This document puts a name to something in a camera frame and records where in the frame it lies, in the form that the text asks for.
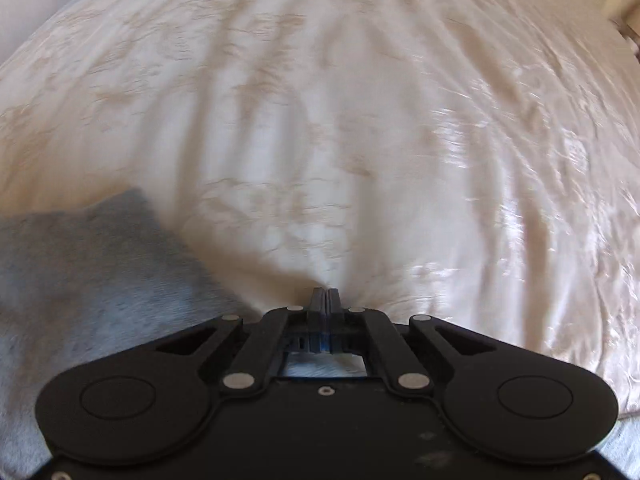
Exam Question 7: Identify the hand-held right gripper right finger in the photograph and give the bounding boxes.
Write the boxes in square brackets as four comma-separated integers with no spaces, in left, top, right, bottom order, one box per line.
[327,287,497,392]

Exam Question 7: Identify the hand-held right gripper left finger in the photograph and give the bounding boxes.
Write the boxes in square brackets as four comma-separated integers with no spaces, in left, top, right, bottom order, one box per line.
[150,287,329,392]

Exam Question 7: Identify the light blue speckled pants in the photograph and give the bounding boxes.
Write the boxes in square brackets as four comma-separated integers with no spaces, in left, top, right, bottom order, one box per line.
[0,187,640,480]

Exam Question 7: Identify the cream embroidered bedspread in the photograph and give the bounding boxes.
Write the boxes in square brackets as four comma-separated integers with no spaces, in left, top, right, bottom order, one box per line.
[0,0,640,413]

